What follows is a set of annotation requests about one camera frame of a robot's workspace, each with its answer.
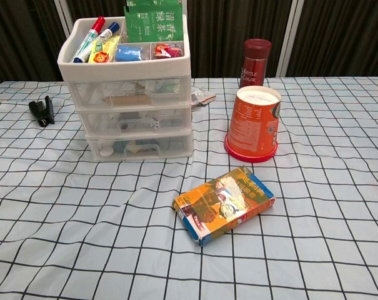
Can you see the black binder clip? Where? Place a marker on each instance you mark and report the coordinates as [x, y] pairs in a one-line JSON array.
[[42, 111]]

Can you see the orange printed carton box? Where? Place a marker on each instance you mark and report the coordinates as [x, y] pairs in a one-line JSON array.
[[220, 206]]

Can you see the white dice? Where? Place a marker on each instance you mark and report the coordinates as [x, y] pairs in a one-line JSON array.
[[155, 124]]

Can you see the clear drawer with dice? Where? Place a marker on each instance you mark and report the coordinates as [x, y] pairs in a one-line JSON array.
[[176, 125]]

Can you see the yellow note pad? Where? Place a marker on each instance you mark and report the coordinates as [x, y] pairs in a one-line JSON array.
[[115, 41]]

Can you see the blue cap whiteboard marker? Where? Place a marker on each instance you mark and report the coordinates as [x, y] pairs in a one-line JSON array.
[[109, 31]]

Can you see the white drawer organizer box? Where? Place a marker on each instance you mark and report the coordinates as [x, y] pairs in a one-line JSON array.
[[123, 70]]

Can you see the white black checked tablecloth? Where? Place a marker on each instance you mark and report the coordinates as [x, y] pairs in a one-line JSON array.
[[316, 218]]

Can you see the clear plastic drawer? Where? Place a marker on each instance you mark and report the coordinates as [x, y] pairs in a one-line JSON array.
[[173, 147]]

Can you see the blue candy packet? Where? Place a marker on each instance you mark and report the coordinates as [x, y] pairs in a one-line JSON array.
[[129, 52]]

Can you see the dark folding screen white frame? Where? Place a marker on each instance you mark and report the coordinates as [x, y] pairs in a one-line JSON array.
[[332, 31]]

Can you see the small green white packet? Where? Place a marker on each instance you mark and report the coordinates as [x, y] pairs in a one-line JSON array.
[[168, 89]]

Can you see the dark red thermos bottle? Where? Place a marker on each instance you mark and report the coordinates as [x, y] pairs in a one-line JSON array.
[[254, 62]]

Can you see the crumpled newspaper wrapper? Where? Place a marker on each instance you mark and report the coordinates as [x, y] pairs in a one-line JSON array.
[[201, 97]]

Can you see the yellow cartoon sticker pack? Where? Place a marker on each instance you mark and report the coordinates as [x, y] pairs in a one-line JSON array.
[[99, 53]]

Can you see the red cap whiteboard marker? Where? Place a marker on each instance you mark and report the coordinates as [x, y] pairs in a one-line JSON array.
[[92, 32]]

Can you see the red candy packet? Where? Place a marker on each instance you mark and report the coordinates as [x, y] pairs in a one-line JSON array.
[[167, 51]]

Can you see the orange paper cup red lid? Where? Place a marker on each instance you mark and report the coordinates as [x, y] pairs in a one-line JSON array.
[[251, 125]]

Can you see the green tea packet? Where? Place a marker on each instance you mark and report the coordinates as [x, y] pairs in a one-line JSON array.
[[154, 2], [154, 26]]

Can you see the white round knob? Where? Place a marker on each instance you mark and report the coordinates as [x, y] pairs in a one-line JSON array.
[[106, 153]]

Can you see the brown wooden roll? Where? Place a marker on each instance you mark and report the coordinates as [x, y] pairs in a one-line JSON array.
[[129, 100]]

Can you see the clear drawer with wooden roll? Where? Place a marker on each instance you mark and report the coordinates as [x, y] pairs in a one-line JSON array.
[[170, 98]]

